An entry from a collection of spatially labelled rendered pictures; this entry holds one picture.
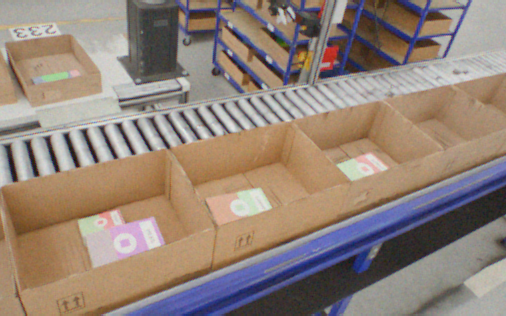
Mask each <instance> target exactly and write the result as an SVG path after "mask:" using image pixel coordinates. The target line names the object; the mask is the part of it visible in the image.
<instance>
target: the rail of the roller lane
mask: <svg viewBox="0 0 506 316"><path fill-rule="evenodd" d="M503 51H504V52H506V48H503V49H498V50H489V51H484V52H479V53H474V54H469V55H459V56H454V57H450V58H444V59H439V60H429V61H424V62H420V63H414V64H409V65H405V66H395V67H390V68H384V69H380V70H374V71H369V72H359V73H354V74H349V75H344V76H339V77H334V78H329V79H323V80H322V79H319V80H316V84H315V85H312V86H313V87H314V88H317V87H318V86H319V85H320V84H323V85H324V86H325V87H327V85H328V84H329V83H331V82H333V83H334V84H337V83H338V82H339V81H340V80H343V81H344V82H345V83H346V81H347V80H349V79H352V80H353V81H356V80H357V79H358V78H359V77H361V78H362V79H365V78H366V76H371V77H372V78H373V77H374V76H375V74H379V75H382V74H383V73H387V74H391V72H393V71H394V72H396V73H398V72H399V70H403V71H406V69H408V68H410V69H412V70H413V69H414V67H419V68H422V66H425V67H428V66H429V65H433V66H435V65H436V63H439V64H442V63H443V62H446V63H448V62H450V61H451V62H455V61H457V60H458V61H461V60H462V59H465V60H467V59H468V58H473V57H475V56H477V57H479V56H483V57H484V56H485V55H489V56H490V55H491V54H496V53H501V52H503ZM293 85H294V84H293ZM293 85H288V86H283V87H278V88H267V89H263V90H258V91H252V92H248V93H242V94H237V95H232V96H229V97H217V98H211V99H206V100H201V101H196V102H191V103H186V104H181V105H175V106H171V107H160V108H155V109H150V110H146V111H140V112H135V113H130V114H125V115H120V116H115V117H110V118H100V119H95V120H89V121H85V122H79V123H74V124H70V125H64V126H59V127H55V128H49V129H40V130H34V131H29V132H25V133H20V134H15V135H10V136H5V137H2V138H0V145H2V146H4V147H6V153H7V157H8V160H9V159H13V154H12V150H11V145H12V144H13V142H14V141H17V140H20V141H23V142H25V143H26V145H27V151H28V155H34V152H33V149H32V146H31V141H32V139H33V138H36V137H43V138H44V139H45V140H46V143H47V146H48V151H53V147H52V145H51V142H50V137H51V136H52V135H54V134H56V133H60V134H63V136H64V138H65V140H66V143H67V146H68V147H70V146H72V145H71V140H70V137H69V134H70V132H71V131H72V130H74V129H79V130H80V131H81V132H82V133H83V136H84V137H85V139H86V144H87V143H91V142H90V140H89V138H88V136H87V129H88V128H91V127H99V128H100V130H101V132H102V134H103V137H104V139H108V137H107V136H106V133H105V131H104V127H105V126H106V125H107V124H109V123H114V124H116V125H117V127H118V128H119V132H120V134H121V136H125V134H124V132H123V130H122V128H121V124H122V122H123V121H125V120H131V121H132V122H133V123H134V125H135V126H136V129H137V131H138V133H141V132H142V131H141V130H140V128H139V127H138V126H137V121H138V119H139V118H140V117H147V118H149V120H150V122H151V123H152V125H153V126H154V129H157V127H156V126H155V125H154V121H153V119H154V116H156V115H158V114H162V115H163V116H164V117H165V118H166V120H167V121H168V123H169V124H170V126H172V123H171V122H170V120H169V119H168V116H169V114H170V113H171V112H172V111H177V112H179V114H180V115H181V116H182V118H183V120H184V121H185V123H188V122H187V121H186V120H185V118H184V117H183V112H184V110H186V109H187V108H191V109H193V111H194V112H195V113H196V115H197V116H199V115H198V114H197V110H198V108H199V107H201V106H205V107H208V109H209V110H210V108H211V106H213V105H214V104H217V103H218V104H220V106H222V107H223V108H224V105H225V104H226V103H227V102H228V101H233V102H234V103H235V105H236V106H237V103H238V100H239V99H241V98H245V99H246V100H247V101H248V103H249V100H250V98H251V97H258V98H259V99H260V100H261V98H262V97H263V96H264V95H266V94H268V95H270V96H271V97H274V95H275V94H276V93H277V92H281V93H282V94H283V95H284V96H285V93H286V91H287V90H293V91H294V92H295V91H296V90H297V89H298V88H304V89H305V91H306V89H307V88H309V87H310V86H309V85H308V83H305V82H304V83H298V84H295V85H294V86H293ZM210 112H211V110H210ZM211 114H212V115H213V113H212V112H211ZM213 116H214V115H213ZM199 118H200V116H199ZM200 120H201V118H200Z"/></svg>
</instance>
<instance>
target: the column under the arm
mask: <svg viewBox="0 0 506 316"><path fill-rule="evenodd" d="M126 21H127V42H128V55H123V56H116V59H117V60H118V62H119V63H120V64H121V65H122V67H123V69H124V70H125V71H126V73H128V75H129V76H130V79H131V80H132V81H133V82H134V83H135V84H136V85H141V84H146V83H151V82H156V81H162V80H173V79H177V78H182V77H188V76H190V74H189V73H188V72H187V71H186V70H185V69H184V68H183V66H182V65H181V64H180V63H179V62H178V61H177V56H178V31H179V4H178V3H177V2H176V1H174V0H166V1H165V2H164V3H162V4H148V3H145V2H143V1H141V0H126Z"/></svg>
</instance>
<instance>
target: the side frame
mask: <svg viewBox="0 0 506 316"><path fill-rule="evenodd" d="M504 186H506V162H503V163H499V164H497V165H495V166H493V167H490V168H488V169H486V170H484V171H482V172H477V173H475V174H473V175H471V176H468V177H467V178H464V179H462V180H458V181H455V182H454V183H451V184H449V185H447V186H445V187H443V188H440V189H439V190H434V191H432V192H430V193H427V194H425V195H423V196H421V197H418V198H416V199H412V200H409V201H408V202H405V203H403V204H401V205H399V206H396V207H394V208H392V209H387V210H385V211H384V212H381V213H379V214H376V215H375V216H372V217H370V218H367V219H363V220H361V221H358V222H357V223H354V224H352V225H350V226H348V227H345V228H343V229H339V230H336V231H334V232H332V233H330V234H327V235H325V236H323V237H321V238H318V239H314V240H312V241H310V242H307V243H305V244H303V245H301V246H298V247H296V248H294V249H289V250H287V251H285V252H283V253H280V254H278V255H276V256H274V257H271V258H267V259H265V260H262V261H260V262H257V263H256V264H253V265H251V266H249V267H245V268H242V269H240V270H238V271H236V272H233V273H231V274H229V275H224V276H222V277H220V278H218V279H215V280H213V281H211V282H209V283H204V284H202V285H200V286H197V287H195V288H193V289H191V290H188V291H184V292H182V293H180V294H177V295H176V296H173V297H171V298H168V299H164V300H162V301H159V302H158V303H155V304H153V305H151V306H146V307H144V308H142V309H140V310H137V311H135V312H131V313H128V314H126V315H124V316H221V315H223V314H225V313H228V312H230V311H231V310H233V309H238V308H239V307H241V306H243V305H246V304H248V303H249V302H251V301H256V300H257V299H259V298H261V297H264V296H266V295H267V294H269V293H271V292H275V291H277V290H279V289H281V288H284V287H285V286H287V285H289V284H292V283H295V282H297V281H299V280H302V279H303V278H305V277H307V276H309V275H312V274H315V273H317V272H320V271H321V270H323V269H325V268H327V267H330V266H331V265H335V264H338V263H339V262H341V261H343V260H345V259H348V258H349V257H351V256H353V255H357V254H359V253H361V252H363V251H366V250H367V249H369V248H371V247H373V246H375V245H379V244H381V243H383V242H385V241H387V240H389V239H391V238H393V237H395V236H397V235H400V234H403V233H405V232H407V231H408V230H411V229H413V228H415V227H416V226H418V225H423V224H424V223H426V222H429V221H431V220H432V219H434V218H436V217H438V216H440V215H444V214H446V213H448V212H450V211H452V210H453V209H456V208H458V207H460V206H463V205H466V204H467V203H469V202H471V201H473V200H475V199H477V198H479V197H483V196H485V195H487V194H488V193H490V192H493V191H495V190H496V189H498V188H502V187H504Z"/></svg>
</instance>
